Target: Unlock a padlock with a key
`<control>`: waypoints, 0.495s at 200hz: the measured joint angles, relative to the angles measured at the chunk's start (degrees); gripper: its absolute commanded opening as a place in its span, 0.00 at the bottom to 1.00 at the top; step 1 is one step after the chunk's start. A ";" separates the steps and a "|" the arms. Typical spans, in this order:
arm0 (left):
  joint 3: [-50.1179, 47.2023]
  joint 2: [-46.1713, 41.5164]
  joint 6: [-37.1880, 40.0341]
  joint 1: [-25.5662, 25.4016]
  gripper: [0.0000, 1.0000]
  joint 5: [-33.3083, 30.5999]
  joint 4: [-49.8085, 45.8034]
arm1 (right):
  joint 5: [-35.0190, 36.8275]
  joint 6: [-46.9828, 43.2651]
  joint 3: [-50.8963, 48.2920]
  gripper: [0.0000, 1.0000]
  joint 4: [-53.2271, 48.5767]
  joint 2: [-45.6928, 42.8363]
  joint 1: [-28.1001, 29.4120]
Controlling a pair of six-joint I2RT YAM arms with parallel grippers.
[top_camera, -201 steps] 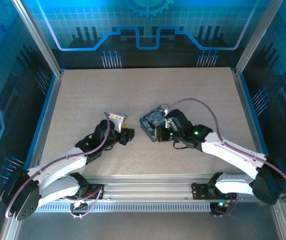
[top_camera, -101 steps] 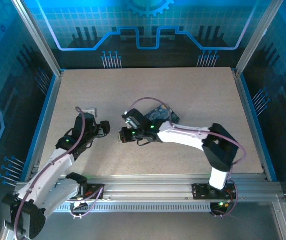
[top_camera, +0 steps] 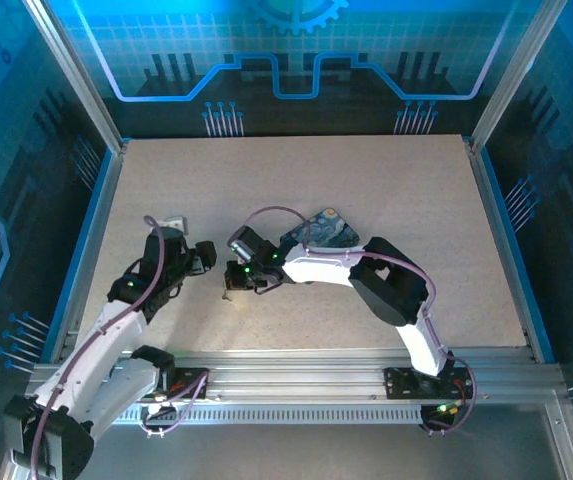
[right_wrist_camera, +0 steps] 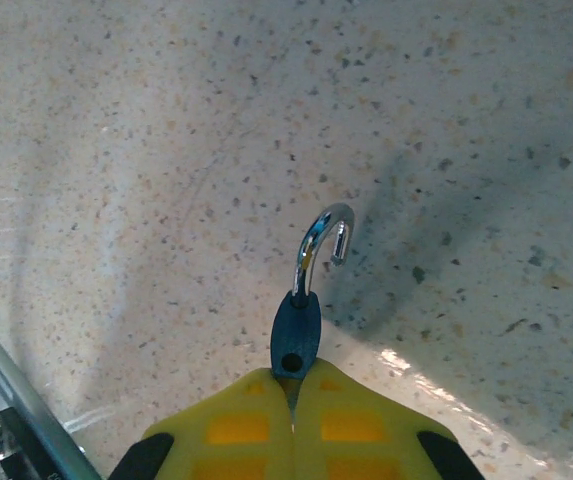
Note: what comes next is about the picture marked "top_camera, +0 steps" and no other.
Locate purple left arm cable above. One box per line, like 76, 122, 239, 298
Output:
28, 214, 211, 480

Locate aluminium side rail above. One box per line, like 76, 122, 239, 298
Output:
465, 137, 550, 364
48, 142, 132, 364

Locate slotted grey cable duct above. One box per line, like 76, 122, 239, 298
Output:
110, 403, 425, 426

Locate grey metal lower panel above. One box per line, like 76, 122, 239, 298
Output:
80, 399, 573, 480

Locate blue edge strip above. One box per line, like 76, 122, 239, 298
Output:
39, 147, 116, 364
479, 145, 558, 365

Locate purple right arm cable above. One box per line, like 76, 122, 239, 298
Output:
239, 206, 477, 436

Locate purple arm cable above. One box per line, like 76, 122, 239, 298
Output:
28, 214, 211, 480
239, 206, 477, 436

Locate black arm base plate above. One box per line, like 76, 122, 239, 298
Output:
155, 367, 212, 401
383, 363, 477, 401

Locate aluminium frame post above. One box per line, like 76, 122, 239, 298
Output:
468, 0, 570, 151
19, 0, 132, 154

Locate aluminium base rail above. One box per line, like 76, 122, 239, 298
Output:
23, 347, 567, 404

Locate starry night print square pad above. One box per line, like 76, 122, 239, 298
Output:
279, 206, 361, 254

